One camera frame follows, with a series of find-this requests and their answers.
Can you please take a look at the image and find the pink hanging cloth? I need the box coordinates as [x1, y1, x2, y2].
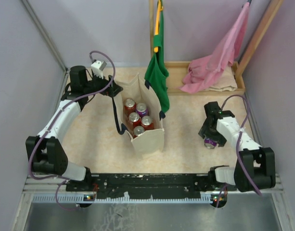
[180, 1, 250, 93]

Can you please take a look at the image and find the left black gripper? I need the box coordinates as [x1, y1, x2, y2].
[83, 70, 123, 98]

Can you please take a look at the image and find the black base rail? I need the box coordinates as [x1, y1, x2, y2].
[66, 173, 224, 200]

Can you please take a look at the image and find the purple soda can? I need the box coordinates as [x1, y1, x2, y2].
[204, 137, 217, 149]
[136, 103, 149, 118]

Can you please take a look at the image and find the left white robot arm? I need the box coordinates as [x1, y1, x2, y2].
[26, 61, 122, 191]

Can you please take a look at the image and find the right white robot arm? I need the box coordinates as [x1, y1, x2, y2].
[198, 102, 276, 193]

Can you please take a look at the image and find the red soda can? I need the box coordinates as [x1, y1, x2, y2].
[128, 112, 141, 129]
[141, 115, 154, 130]
[133, 126, 145, 138]
[124, 98, 136, 116]

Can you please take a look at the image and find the wooden tray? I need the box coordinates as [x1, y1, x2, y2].
[165, 62, 245, 96]

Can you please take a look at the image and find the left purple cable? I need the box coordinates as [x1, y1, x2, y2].
[28, 50, 115, 212]

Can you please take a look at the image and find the green hanging shirt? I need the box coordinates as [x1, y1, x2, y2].
[144, 2, 170, 113]

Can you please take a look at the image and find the cream canvas tote bag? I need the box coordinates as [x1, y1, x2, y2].
[114, 75, 165, 159]

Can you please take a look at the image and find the beige folded cloth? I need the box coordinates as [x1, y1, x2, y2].
[208, 68, 238, 92]

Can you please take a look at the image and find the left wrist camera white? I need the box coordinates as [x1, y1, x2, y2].
[90, 60, 107, 79]

